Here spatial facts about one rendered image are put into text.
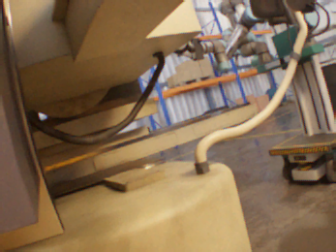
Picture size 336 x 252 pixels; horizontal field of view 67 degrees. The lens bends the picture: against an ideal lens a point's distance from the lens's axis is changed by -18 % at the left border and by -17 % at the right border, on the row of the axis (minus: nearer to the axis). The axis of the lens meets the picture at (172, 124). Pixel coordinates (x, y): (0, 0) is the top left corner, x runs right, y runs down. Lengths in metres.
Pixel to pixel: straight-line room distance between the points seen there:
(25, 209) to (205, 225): 0.60
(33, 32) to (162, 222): 0.63
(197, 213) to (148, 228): 0.13
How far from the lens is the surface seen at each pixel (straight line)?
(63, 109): 1.62
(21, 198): 0.20
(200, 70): 9.13
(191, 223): 0.73
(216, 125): 2.32
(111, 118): 1.82
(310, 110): 2.50
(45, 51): 0.87
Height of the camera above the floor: 0.79
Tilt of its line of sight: 1 degrees down
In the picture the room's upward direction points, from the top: 17 degrees counter-clockwise
